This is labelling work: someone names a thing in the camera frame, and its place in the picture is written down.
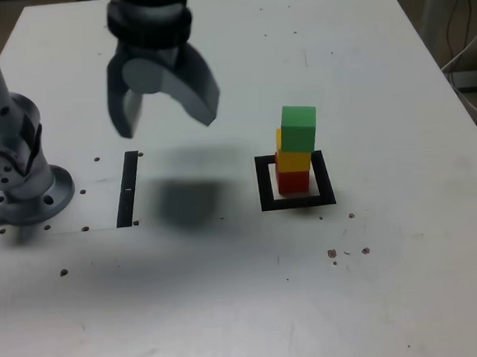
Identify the white cable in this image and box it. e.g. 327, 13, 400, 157
436, 18, 477, 120

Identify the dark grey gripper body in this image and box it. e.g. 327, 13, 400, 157
111, 35, 193, 73

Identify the white metal frame leg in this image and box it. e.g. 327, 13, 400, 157
416, 0, 467, 49

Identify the white power strip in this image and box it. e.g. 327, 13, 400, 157
447, 68, 477, 91

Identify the black tape square outline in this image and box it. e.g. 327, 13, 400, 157
253, 149, 338, 214

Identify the green cube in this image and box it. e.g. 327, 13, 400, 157
278, 103, 320, 156

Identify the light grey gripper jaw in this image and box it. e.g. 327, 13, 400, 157
119, 39, 223, 134

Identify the red cube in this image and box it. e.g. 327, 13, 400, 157
274, 150, 313, 196

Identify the yellow cube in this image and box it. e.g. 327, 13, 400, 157
274, 126, 314, 175

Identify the black tape strip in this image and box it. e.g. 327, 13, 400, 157
110, 150, 146, 229

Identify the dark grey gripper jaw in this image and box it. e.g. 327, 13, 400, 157
102, 40, 147, 141

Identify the thin black background cable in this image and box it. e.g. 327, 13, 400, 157
442, 0, 477, 60

